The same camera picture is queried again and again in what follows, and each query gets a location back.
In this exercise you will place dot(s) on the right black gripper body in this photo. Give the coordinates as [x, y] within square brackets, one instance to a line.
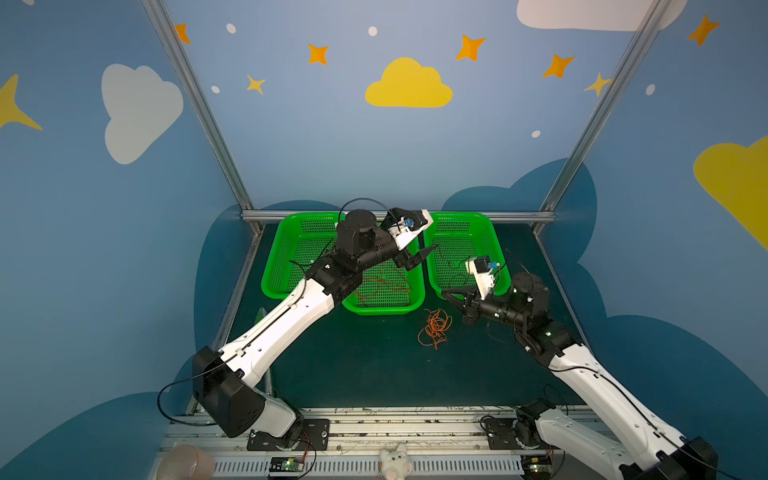
[474, 307]

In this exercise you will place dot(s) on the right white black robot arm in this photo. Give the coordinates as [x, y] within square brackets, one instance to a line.
[642, 446]

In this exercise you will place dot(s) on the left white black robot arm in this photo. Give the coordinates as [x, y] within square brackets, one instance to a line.
[224, 380]

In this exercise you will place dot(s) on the middle green plastic basket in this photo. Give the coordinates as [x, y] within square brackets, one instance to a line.
[388, 291]

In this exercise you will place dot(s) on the green plastic basket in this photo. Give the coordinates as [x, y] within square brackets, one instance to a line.
[299, 240]
[388, 291]
[459, 236]

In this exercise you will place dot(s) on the right green plastic basket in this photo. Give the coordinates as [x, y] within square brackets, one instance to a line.
[459, 236]

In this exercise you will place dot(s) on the left green plastic basket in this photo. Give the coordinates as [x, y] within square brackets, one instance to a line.
[299, 240]

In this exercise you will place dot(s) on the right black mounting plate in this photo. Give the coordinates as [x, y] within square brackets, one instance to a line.
[513, 434]

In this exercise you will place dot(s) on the black mounting plate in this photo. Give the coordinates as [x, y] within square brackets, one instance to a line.
[513, 434]
[312, 433]

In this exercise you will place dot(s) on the green garden trowel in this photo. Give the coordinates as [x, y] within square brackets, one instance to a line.
[260, 315]

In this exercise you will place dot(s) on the right green circuit board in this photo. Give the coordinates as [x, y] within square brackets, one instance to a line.
[537, 466]

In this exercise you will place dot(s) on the green circuit board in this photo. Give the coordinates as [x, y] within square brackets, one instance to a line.
[537, 466]
[286, 466]

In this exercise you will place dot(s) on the white plush toy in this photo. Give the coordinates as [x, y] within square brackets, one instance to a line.
[395, 464]

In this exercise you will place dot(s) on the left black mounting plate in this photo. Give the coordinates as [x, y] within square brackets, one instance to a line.
[312, 433]

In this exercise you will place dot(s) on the left green circuit board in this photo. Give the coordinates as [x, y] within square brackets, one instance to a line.
[286, 466]

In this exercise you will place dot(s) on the pink bowl left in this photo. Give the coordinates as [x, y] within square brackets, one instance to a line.
[185, 462]

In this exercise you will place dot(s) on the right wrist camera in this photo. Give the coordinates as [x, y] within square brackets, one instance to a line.
[483, 270]

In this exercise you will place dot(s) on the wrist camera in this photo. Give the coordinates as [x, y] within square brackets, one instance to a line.
[405, 225]
[483, 270]

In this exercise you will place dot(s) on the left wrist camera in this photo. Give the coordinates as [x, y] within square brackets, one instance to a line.
[405, 225]

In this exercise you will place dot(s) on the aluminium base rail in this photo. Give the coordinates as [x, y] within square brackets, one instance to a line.
[443, 442]

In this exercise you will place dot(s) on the aluminium frame left post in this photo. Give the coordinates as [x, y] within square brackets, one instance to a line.
[161, 20]

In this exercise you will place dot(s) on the aluminium frame post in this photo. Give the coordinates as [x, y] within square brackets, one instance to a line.
[161, 20]
[632, 58]

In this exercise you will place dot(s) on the aluminium frame right post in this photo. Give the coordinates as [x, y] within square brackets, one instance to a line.
[632, 58]

